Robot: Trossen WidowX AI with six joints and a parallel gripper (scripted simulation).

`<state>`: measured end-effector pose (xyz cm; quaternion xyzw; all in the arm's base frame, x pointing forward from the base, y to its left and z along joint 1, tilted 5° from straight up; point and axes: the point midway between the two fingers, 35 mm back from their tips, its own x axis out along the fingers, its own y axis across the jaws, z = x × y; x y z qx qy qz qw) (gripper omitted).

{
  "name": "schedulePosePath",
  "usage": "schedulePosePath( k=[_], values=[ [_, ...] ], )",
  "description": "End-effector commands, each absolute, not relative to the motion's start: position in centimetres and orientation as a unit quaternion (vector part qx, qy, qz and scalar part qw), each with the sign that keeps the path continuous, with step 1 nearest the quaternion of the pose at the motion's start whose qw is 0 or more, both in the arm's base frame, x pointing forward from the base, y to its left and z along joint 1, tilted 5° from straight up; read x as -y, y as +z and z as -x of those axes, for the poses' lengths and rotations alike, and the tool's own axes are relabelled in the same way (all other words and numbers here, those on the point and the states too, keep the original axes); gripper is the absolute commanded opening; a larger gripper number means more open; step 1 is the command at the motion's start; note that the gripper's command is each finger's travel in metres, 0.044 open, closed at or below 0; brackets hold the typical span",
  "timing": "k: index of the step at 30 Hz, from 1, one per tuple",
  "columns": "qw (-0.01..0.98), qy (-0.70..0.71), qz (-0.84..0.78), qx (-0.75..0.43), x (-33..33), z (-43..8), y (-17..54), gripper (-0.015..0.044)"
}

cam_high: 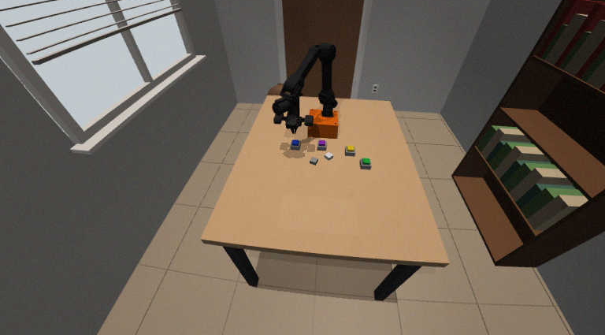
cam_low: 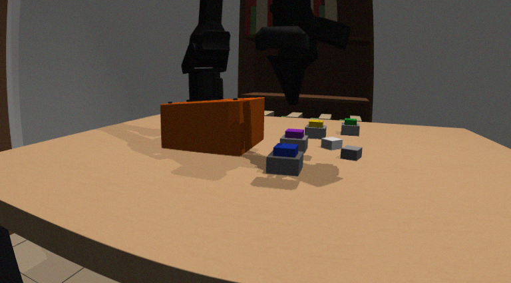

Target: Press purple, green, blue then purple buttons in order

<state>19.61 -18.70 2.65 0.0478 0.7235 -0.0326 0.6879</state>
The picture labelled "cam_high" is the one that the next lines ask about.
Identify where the blue button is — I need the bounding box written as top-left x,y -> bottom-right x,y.
290,140 -> 300,151

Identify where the purple button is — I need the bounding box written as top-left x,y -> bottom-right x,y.
317,140 -> 327,151

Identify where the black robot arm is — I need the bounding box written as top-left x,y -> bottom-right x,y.
272,43 -> 338,129

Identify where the green button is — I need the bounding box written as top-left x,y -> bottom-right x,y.
360,158 -> 371,170

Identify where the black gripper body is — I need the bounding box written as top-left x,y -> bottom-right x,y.
273,108 -> 314,126

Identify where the yellow button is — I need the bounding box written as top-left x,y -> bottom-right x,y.
345,145 -> 355,156

